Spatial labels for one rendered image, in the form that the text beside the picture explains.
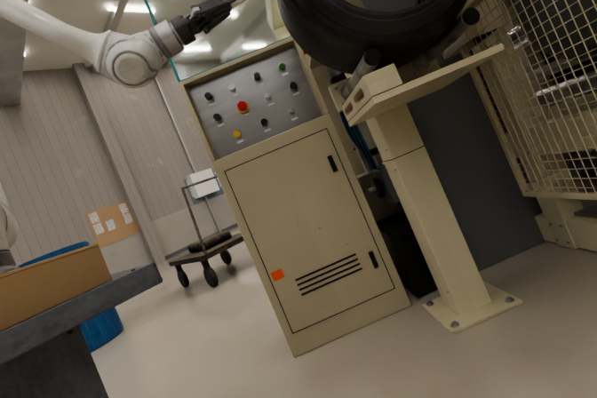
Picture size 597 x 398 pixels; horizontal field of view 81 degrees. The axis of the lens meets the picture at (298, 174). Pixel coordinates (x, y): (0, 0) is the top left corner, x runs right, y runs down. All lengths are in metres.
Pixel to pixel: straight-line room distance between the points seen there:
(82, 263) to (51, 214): 10.87
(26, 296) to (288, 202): 1.01
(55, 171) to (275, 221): 10.66
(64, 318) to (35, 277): 0.09
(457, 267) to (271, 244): 0.72
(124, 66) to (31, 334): 0.53
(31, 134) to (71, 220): 2.63
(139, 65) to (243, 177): 0.76
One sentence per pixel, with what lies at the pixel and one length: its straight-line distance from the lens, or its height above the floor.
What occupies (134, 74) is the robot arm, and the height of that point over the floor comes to 1.04.
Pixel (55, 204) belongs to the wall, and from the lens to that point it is 11.65.
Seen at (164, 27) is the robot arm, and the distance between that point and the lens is 1.07.
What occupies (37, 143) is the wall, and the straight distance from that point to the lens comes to 12.11.
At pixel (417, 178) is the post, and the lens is 1.32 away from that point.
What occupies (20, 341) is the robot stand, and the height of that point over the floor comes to 0.63.
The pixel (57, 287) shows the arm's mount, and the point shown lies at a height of 0.68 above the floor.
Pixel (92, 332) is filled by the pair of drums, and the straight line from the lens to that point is 3.86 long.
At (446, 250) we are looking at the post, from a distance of 1.38.
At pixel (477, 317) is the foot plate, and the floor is 0.01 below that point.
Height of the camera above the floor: 0.68
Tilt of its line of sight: 1 degrees up
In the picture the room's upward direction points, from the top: 23 degrees counter-clockwise
